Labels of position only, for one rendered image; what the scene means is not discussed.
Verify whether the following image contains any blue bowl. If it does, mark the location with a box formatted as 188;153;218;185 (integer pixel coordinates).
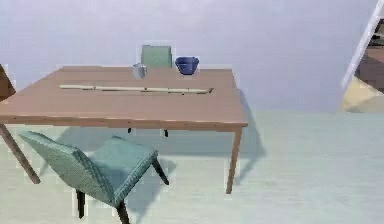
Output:
174;56;200;76

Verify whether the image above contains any brown wooden furniture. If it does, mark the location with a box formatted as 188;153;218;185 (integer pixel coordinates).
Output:
0;64;17;102

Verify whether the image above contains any white door frame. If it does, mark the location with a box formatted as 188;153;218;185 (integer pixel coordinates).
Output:
341;0;384;90

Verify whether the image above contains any green fabric chair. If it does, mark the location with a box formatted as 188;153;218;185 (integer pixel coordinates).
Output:
127;44;174;138

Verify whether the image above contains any grey mug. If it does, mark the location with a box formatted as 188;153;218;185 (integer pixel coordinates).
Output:
132;63;148;79

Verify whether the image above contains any brown wooden table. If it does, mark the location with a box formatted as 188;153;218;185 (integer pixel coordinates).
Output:
0;65;249;195

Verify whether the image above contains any teal fabric chair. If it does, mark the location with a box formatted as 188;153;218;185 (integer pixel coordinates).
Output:
18;130;170;224

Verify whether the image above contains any long pale wooden stick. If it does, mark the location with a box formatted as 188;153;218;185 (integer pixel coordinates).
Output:
59;84;215;95

